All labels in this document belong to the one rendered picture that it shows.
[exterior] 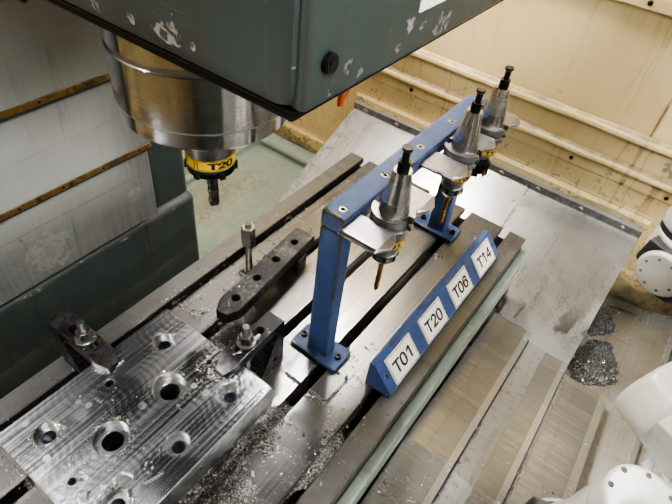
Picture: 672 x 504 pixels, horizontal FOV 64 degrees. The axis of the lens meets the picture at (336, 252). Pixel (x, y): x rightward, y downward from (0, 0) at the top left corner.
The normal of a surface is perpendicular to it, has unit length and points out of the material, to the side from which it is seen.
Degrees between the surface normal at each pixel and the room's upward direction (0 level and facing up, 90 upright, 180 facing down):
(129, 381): 0
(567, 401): 8
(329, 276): 90
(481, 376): 7
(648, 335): 17
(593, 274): 24
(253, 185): 0
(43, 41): 91
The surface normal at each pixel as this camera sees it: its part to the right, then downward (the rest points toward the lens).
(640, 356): -0.15, -0.82
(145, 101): -0.44, 0.59
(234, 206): 0.10, -0.71
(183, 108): 0.00, 0.70
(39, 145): 0.81, 0.47
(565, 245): -0.14, -0.43
